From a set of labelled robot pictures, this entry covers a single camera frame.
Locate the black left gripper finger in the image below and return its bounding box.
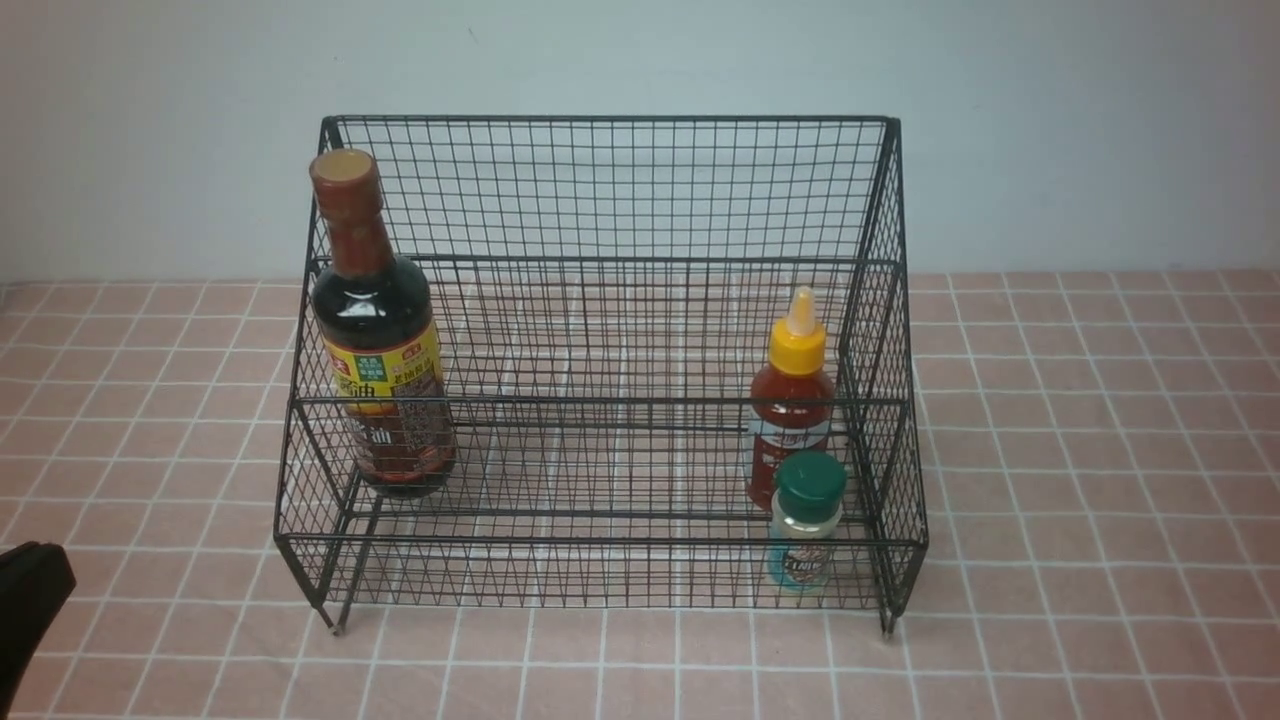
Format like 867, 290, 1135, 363
1, 542, 77, 711

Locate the dark soy sauce bottle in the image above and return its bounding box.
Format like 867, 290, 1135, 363
308, 149, 457, 498

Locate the green-capped seasoning jar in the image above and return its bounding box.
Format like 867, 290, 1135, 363
765, 450, 849, 596

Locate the red chili sauce bottle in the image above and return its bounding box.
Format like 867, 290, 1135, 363
745, 286, 836, 512

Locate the black wire shelf rack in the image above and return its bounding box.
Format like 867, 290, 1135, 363
273, 114, 931, 634

